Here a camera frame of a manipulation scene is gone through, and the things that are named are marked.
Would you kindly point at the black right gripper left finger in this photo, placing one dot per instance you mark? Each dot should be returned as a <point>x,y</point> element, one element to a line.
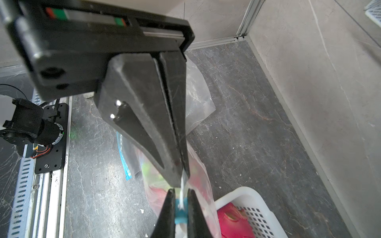
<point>165,226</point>

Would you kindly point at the zip-top bag with blue seal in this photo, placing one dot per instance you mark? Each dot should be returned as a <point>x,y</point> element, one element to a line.
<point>198,107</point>

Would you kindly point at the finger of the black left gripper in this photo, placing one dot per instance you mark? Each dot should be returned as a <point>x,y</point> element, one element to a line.
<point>173,68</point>
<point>132,99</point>

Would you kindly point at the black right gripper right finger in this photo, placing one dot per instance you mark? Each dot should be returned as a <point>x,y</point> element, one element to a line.
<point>197,226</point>

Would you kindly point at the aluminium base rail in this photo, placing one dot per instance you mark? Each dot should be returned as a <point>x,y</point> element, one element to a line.
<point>34,182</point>

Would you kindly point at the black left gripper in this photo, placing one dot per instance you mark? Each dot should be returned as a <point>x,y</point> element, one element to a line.
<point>66,45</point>

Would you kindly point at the white wire mesh wall basket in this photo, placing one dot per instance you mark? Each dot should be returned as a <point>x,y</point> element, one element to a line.
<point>373,11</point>

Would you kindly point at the white perforated plastic basket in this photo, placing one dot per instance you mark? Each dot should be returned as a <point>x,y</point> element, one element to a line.
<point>263,222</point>

